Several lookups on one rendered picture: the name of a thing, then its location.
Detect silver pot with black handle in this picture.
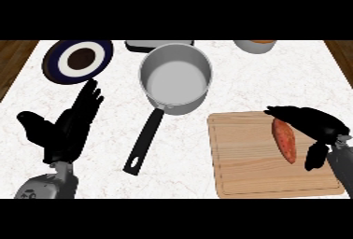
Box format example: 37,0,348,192
121,42,214,176

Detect wooden cutting board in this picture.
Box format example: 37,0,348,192
205,110,345,200

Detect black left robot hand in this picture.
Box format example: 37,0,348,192
15,78,106,165

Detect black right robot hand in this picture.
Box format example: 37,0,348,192
263,105,351,172

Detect navy and white plate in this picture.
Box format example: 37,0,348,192
41,39,114,86

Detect grey bowl with orange contents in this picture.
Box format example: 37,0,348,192
232,39,279,55

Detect orange sweet potato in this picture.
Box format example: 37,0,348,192
270,117,300,165

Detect grey rectangular tray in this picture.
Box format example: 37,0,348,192
124,39,196,54

